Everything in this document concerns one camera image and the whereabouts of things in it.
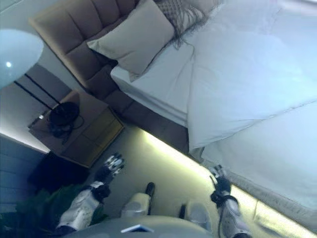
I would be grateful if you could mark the brown upholstered headboard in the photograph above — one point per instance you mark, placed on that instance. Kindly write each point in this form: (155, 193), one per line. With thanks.
(74, 32)

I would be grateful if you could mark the silver left robot leg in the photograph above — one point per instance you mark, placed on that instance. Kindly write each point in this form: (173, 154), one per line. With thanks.
(138, 203)

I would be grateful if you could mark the patterned fringed cushion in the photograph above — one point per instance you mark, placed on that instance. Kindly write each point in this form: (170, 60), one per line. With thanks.
(183, 17)

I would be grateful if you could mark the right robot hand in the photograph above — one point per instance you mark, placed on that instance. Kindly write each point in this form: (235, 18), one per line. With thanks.
(221, 184)

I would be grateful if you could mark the green leafy plant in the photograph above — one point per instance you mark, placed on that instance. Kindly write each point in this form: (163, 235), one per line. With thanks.
(49, 205)

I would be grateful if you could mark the wooden nightstand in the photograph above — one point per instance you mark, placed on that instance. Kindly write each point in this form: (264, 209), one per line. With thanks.
(94, 134)

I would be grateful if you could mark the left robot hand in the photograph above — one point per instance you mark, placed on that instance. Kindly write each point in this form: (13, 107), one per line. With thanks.
(109, 168)

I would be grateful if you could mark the silver right robot leg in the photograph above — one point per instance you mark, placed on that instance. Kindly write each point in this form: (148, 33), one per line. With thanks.
(198, 215)

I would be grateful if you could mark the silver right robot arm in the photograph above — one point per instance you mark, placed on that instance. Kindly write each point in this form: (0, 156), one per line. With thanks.
(231, 218)

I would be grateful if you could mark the silver robot leg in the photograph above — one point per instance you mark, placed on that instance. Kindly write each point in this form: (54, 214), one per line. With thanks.
(138, 203)
(198, 215)

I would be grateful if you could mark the white mattress sheet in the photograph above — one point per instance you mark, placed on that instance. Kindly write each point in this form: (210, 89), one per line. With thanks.
(158, 81)

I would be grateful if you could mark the white duvet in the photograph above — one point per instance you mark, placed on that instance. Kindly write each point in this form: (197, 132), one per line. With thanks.
(247, 86)

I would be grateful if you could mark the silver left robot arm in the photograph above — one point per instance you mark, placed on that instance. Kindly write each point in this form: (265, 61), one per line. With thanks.
(79, 208)

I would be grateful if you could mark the beige pillow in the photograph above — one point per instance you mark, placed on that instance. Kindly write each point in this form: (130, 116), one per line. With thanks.
(133, 42)

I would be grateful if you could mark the silver robot torso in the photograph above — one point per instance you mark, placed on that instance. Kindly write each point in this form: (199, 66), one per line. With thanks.
(111, 229)

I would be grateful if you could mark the brown upholstered bed base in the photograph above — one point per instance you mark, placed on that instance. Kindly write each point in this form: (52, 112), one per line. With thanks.
(148, 116)

